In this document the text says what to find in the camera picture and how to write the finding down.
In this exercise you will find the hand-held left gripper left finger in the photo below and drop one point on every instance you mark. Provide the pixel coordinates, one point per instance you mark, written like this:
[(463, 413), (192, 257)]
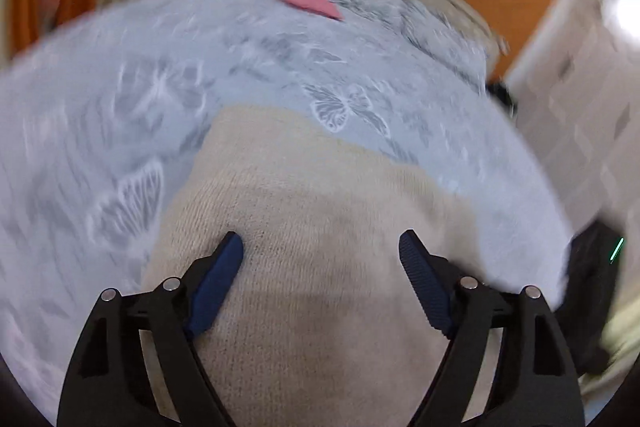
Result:
[(217, 287)]

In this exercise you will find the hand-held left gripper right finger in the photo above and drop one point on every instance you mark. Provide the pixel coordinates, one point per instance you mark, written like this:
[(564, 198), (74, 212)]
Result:
[(425, 283)]

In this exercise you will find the beige knitted sweater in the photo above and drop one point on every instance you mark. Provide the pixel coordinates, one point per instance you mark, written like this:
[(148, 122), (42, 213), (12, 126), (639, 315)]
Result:
[(325, 217)]

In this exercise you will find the white panelled wardrobe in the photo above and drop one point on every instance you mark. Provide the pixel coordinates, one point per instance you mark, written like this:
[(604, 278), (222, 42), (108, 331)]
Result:
[(575, 107)]

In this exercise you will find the dark object beside bed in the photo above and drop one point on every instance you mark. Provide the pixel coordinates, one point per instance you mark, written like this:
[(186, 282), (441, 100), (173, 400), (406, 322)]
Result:
[(501, 97)]

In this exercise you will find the butterfly print grey blanket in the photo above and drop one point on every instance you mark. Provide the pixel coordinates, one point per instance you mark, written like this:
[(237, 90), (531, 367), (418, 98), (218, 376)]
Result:
[(100, 117)]

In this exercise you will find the grey floral duvet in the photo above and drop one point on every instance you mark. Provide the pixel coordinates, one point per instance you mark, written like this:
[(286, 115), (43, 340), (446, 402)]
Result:
[(390, 13)]

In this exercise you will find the pink folded cloth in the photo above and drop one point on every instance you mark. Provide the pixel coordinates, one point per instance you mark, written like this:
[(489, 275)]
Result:
[(310, 2)]

